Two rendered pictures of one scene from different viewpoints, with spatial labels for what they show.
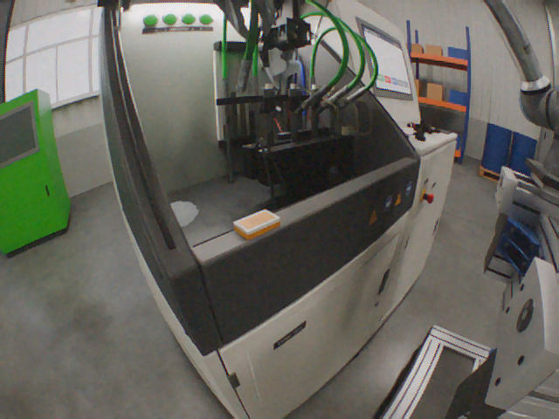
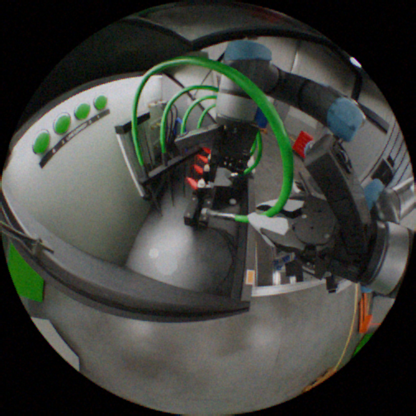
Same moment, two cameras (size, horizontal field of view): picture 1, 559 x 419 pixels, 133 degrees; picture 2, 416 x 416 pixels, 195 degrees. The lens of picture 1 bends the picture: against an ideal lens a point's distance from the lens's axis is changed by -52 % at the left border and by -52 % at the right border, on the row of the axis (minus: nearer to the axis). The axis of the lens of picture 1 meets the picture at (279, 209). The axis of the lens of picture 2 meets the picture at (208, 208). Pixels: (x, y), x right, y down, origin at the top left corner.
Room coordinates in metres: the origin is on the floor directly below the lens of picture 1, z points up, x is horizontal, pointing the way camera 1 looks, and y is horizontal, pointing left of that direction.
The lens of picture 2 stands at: (0.39, 0.19, 1.39)
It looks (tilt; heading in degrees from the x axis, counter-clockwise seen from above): 56 degrees down; 313
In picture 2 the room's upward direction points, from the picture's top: 11 degrees clockwise
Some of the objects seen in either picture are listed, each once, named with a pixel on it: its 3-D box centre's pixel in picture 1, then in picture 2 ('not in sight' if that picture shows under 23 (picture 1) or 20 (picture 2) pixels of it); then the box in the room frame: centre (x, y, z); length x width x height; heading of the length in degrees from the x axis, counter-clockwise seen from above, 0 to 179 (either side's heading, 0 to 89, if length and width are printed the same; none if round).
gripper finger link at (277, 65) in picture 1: (279, 67); (219, 181); (0.54, 0.00, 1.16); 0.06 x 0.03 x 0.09; 41
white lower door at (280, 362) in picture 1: (331, 346); not in sight; (0.40, -0.15, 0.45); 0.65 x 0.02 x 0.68; 131
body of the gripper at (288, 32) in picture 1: (284, 23); (231, 143); (0.55, -0.02, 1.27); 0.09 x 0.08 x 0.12; 41
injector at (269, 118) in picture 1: (272, 133); (201, 204); (0.58, 0.01, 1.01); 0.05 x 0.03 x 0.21; 41
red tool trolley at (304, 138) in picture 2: not in sight; (305, 147); (0.95, -4.50, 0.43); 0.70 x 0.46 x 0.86; 161
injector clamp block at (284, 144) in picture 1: (304, 164); (204, 197); (0.67, -0.07, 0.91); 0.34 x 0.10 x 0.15; 131
